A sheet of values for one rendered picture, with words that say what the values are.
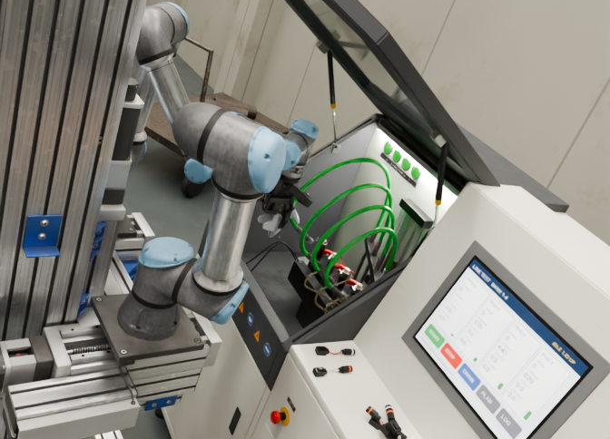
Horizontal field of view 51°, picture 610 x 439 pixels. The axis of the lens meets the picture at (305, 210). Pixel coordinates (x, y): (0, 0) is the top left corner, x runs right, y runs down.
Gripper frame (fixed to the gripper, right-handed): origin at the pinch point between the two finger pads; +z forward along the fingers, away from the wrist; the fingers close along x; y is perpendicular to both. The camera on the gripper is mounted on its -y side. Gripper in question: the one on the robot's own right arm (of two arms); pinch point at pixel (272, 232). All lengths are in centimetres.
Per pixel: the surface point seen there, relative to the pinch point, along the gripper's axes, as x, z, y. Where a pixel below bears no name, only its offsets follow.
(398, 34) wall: -226, -21, -196
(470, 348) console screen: 55, -4, -31
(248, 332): 2.0, 36.8, -3.0
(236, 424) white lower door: 14, 65, -3
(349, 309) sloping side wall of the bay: 22.7, 10.6, -19.0
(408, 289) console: 28.9, -1.4, -30.8
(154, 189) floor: -230, 120, -54
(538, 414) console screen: 78, -6, -31
